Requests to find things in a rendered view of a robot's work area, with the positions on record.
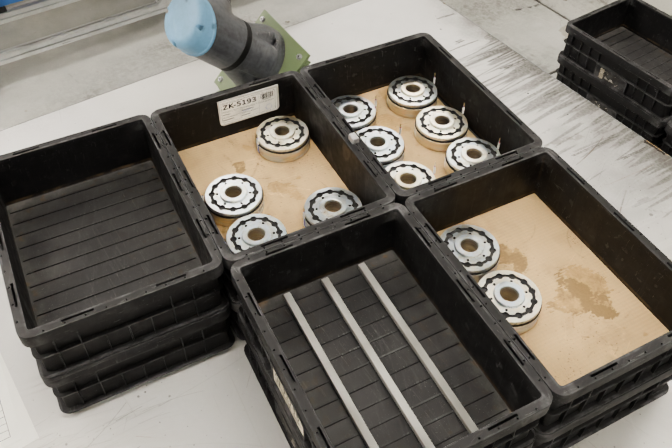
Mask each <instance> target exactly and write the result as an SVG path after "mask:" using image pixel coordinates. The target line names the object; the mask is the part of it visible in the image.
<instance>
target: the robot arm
mask: <svg viewBox="0 0 672 448"><path fill-rule="evenodd" d="M167 9H168V13H166V15H165V23H164V24H165V32H166V35H167V38H168V39H169V41H170V42H171V44H172V45H173V46H175V47H176V48H178V49H180V50H181V51H182V52H183V53H185V54H187V55H189V56H193V57H195V58H198V59H200V60H202V61H204V62H206V63H208V64H210V65H212V66H214V67H216V68H218V69H220V70H222V71H223V72H224V73H225V74H226V75H227V76H228V77H229V78H230V79H231V80H232V81H233V83H234V84H235V85H237V86H239V85H242V84H246V83H249V82H253V81H256V80H260V79H263V78H266V77H270V76H273V75H277V74H278V73H279V71H280V69H281V67H282V64H283V61H284V57H285V43H284V39H283V37H282V35H281V34H280V32H278V31H277V30H276V29H274V28H272V27H270V26H268V25H265V24H257V23H250V22H246V21H244V20H242V19H240V18H239V17H237V16H235V15H234V14H233V13H232V7H231V0H172V1H171V2H170V4H169V6H168V8H167Z"/></svg>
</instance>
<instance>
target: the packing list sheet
mask: <svg viewBox="0 0 672 448"><path fill-rule="evenodd" d="M38 438H39V436H38V434H37V432H36V430H35V428H34V425H33V423H32V421H31V419H30V417H29V414H28V412H27V410H26V408H25V406H24V404H23V401H22V399H21V397H20V395H19V393H18V390H17V388H16V386H15V384H14V382H13V379H12V377H11V375H10V373H9V371H8V369H7V366H6V364H5V362H4V360H3V358H2V355H1V353H0V448H22V447H24V446H26V445H28V444H29V443H31V442H33V441H35V440H36V439H38Z"/></svg>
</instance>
